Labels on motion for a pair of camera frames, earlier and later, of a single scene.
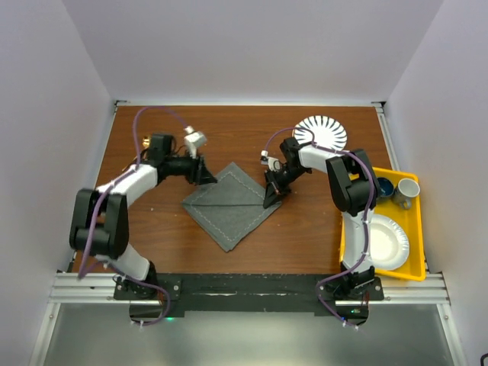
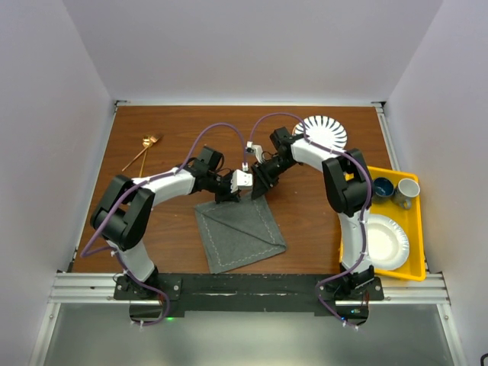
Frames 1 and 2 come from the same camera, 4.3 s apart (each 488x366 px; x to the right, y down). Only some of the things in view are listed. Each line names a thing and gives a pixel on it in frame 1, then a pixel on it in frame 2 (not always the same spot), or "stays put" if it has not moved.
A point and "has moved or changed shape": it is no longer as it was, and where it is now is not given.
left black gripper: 199,174 -> 227,196
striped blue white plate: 329,132 stays put
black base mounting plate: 244,295 stays put
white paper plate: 389,242 stays put
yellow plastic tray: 414,266 stays put
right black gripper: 274,189 -> 263,179
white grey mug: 406,190 stays put
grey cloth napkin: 231,208 has moved or changed shape
